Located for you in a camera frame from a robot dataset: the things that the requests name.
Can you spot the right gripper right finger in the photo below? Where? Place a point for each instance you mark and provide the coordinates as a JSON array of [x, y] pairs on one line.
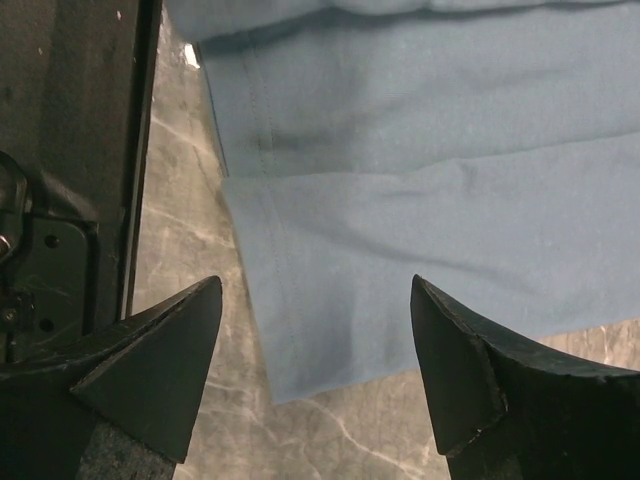
[[503, 406]]

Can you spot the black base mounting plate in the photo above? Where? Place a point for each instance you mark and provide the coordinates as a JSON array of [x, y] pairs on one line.
[[76, 88]]

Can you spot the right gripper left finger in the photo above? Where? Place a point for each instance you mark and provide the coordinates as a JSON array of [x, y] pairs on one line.
[[117, 404]]

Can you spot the grey-blue t-shirt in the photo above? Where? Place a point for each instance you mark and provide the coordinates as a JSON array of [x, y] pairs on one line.
[[490, 147]]

